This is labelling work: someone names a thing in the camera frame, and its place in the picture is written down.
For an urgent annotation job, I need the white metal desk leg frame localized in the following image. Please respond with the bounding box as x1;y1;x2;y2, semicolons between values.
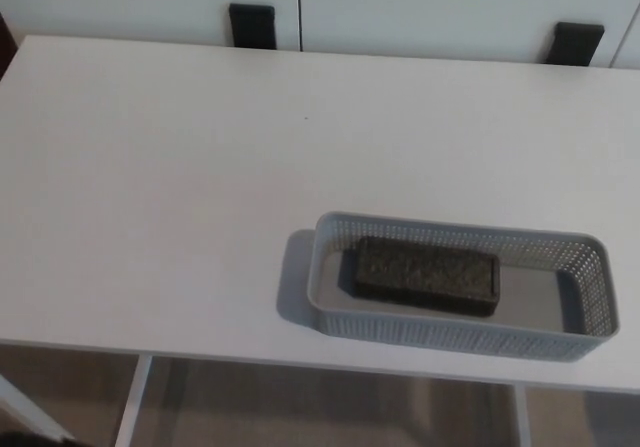
0;355;154;447
511;383;532;447

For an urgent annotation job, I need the black cabinet handle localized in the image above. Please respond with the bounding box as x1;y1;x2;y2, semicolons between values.
545;21;606;67
228;2;278;50

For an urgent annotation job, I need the dark felt whiteboard eraser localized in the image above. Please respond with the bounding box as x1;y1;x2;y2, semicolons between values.
339;236;503;319

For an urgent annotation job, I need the grey perforated plastic basket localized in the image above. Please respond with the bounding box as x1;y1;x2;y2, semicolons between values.
306;210;621;365

